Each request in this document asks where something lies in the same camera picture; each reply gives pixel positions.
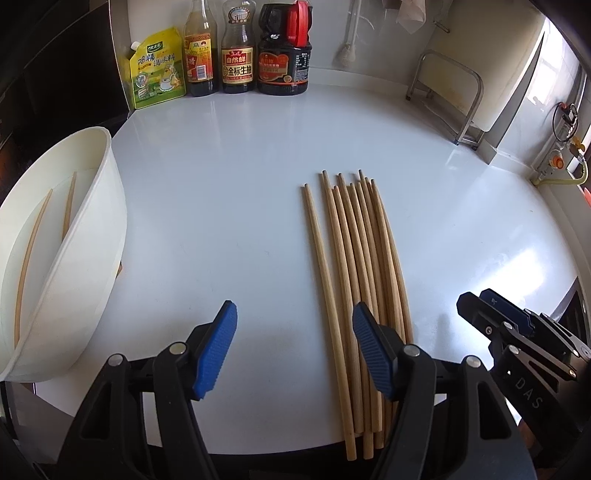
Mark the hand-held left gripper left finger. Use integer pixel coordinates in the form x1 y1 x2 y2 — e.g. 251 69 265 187
55 300 238 480

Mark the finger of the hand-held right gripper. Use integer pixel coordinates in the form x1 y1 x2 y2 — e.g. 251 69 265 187
480 289 591 365
456 292 575 381

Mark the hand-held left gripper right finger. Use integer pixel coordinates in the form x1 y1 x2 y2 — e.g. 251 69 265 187
352 302 536 480

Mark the row of wooden chopsticks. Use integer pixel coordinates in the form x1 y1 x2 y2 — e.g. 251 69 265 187
301 169 414 462

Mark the white plastic container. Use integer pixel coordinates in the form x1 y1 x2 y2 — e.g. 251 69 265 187
0 126 128 383

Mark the long wooden chopstick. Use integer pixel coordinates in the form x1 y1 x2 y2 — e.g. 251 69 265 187
61 172 78 243
14 188 54 349

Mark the metal cutting board rack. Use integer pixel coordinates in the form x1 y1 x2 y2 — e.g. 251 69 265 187
405 50 485 151

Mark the gas valve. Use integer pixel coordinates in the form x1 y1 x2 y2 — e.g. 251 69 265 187
551 102 587 167

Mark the white cutting board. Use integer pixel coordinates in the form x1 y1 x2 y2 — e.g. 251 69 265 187
425 0 546 134

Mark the white hanging brush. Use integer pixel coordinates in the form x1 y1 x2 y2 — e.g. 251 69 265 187
335 0 365 65

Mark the yellow green seasoning pouch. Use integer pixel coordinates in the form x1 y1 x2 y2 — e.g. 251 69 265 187
116 27 187 110

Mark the slim soy sauce bottle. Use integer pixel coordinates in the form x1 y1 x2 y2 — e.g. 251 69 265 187
221 0 257 94

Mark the yellow cap vinegar bottle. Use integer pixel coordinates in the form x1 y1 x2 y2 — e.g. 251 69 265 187
184 0 219 97

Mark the large red cap sauce jug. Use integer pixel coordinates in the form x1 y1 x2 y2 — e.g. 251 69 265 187
257 0 313 97

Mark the hanging pale cloth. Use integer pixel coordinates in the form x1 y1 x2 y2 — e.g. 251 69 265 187
397 0 428 32

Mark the yellow gas hose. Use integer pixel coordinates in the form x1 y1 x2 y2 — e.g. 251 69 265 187
531 157 589 188

